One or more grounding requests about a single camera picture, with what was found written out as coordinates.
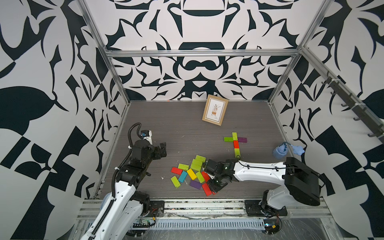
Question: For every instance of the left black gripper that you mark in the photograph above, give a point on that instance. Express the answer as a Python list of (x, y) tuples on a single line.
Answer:
[(157, 155)]

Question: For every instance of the lime block top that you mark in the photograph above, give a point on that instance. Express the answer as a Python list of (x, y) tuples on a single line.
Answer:
[(200, 158)]

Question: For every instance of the lime block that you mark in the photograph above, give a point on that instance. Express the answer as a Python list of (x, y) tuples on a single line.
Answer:
[(196, 165), (200, 158), (200, 177), (237, 153), (184, 167), (235, 136), (175, 182)]

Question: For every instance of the green block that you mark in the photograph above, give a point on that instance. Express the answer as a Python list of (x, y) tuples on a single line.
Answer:
[(228, 139)]

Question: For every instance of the red block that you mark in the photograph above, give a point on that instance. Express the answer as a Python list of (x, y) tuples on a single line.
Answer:
[(207, 189), (236, 144), (206, 176), (176, 171)]

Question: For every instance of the purple block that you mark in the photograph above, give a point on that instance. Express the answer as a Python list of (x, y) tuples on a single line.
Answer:
[(196, 185), (242, 140)]

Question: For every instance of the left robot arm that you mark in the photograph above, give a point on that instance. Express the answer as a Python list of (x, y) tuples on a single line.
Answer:
[(125, 204)]

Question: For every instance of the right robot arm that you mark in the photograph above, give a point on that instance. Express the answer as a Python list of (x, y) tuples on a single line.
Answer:
[(297, 182)]

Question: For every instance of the yellow block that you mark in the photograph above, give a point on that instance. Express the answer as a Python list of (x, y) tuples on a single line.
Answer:
[(192, 174)]

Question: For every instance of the teal block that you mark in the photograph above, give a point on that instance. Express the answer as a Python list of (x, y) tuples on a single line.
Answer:
[(183, 176)]

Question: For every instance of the blue cloth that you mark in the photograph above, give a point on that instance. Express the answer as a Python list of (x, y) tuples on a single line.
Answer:
[(282, 150)]

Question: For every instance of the left circuit board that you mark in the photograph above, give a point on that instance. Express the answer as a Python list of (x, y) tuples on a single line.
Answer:
[(144, 224)]

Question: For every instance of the circuit board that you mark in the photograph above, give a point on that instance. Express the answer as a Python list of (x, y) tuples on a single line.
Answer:
[(144, 224), (271, 229)]

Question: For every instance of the right circuit board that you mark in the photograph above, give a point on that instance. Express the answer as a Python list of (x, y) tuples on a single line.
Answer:
[(271, 229)]

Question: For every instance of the white cable duct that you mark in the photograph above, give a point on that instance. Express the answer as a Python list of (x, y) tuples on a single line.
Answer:
[(210, 224)]

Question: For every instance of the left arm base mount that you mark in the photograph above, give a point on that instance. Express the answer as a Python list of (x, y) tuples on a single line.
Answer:
[(153, 208)]

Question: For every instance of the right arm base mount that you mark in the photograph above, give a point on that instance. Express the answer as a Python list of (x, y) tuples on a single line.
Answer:
[(257, 209)]

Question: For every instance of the wooden picture frame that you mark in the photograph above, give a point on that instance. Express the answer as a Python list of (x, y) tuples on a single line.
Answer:
[(215, 110)]

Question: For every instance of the black wall hook rail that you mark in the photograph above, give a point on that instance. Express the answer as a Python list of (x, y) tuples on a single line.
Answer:
[(361, 110)]

